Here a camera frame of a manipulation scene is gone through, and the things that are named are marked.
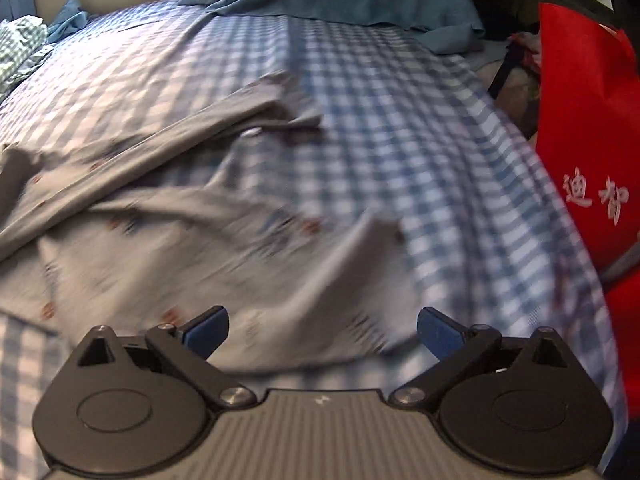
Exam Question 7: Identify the blue checked bed sheet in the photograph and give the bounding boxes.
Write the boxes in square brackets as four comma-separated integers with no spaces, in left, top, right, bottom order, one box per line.
[0,0,632,480]

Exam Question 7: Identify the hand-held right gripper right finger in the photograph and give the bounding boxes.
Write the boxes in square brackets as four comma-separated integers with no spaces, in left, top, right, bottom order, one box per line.
[389,306,577,411]

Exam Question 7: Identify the green checked quilt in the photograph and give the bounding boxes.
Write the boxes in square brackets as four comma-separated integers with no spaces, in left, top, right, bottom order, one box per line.
[0,16,55,102]

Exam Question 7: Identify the black strap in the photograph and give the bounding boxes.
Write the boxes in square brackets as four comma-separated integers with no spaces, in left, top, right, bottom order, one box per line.
[487,42,523,101]

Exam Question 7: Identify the grey printed pants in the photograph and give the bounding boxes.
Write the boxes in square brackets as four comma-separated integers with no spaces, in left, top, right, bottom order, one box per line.
[0,72,407,376]

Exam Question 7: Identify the light blue cloth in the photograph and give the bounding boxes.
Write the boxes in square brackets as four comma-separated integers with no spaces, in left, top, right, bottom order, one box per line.
[46,0,92,44]

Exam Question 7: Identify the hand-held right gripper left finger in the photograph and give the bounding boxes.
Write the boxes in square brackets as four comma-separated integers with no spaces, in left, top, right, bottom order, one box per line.
[74,305,258,409]

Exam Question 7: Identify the red fabric bag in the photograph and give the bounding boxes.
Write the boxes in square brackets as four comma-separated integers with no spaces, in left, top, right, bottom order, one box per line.
[534,2,640,433]

